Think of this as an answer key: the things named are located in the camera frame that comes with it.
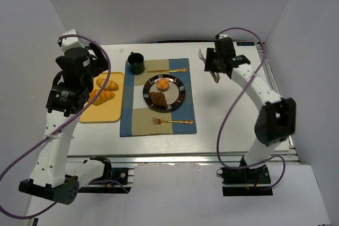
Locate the striped orange croissant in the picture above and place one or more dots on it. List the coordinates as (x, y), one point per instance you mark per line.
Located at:
(102, 98)

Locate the striped bread roll far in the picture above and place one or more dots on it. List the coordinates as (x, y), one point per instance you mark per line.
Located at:
(110, 85)

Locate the metal tongs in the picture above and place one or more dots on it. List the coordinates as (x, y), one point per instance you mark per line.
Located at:
(215, 76)

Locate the gold fork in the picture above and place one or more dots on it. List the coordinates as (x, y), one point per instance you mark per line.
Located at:
(162, 122)

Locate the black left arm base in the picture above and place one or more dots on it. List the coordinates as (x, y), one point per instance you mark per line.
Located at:
(120, 183)

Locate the blue beige placemat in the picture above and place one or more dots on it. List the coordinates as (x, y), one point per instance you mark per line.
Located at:
(137, 115)

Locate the dark green mug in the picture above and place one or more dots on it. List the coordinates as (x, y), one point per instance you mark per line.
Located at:
(136, 63)

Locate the brown chocolate croissant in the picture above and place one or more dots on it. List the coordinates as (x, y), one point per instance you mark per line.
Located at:
(158, 98)

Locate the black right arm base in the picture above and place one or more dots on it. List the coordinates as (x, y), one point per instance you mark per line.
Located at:
(247, 182)

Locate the yellow plastic tray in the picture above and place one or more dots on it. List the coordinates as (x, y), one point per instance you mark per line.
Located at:
(110, 110)

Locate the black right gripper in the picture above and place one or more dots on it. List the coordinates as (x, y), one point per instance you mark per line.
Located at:
(212, 60)

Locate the round bread bun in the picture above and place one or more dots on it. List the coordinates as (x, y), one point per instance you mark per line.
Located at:
(163, 84)

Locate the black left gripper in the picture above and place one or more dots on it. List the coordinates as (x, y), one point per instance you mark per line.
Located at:
(96, 58)

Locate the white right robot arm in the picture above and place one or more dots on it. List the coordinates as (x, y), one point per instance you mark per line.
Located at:
(276, 119)

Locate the gold knife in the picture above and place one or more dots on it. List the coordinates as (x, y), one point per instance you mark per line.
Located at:
(181, 70)

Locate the dark rimmed ceramic plate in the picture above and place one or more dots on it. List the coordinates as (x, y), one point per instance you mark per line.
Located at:
(175, 94)

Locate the right blue logo sticker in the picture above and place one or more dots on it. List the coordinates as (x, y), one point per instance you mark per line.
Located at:
(245, 44)

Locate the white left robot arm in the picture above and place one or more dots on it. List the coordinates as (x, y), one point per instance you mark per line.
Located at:
(70, 92)

